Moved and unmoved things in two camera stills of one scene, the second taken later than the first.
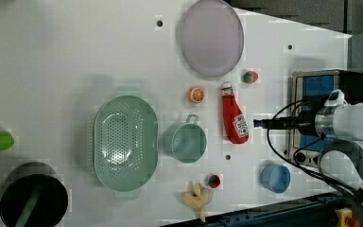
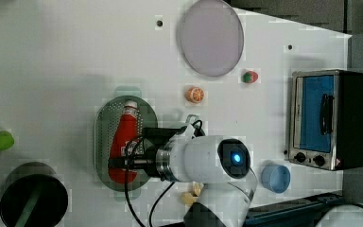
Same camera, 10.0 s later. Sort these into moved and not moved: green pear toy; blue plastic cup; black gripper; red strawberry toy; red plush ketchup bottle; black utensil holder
Moved: black gripper; red plush ketchup bottle
Not moved: blue plastic cup; green pear toy; red strawberry toy; black utensil holder
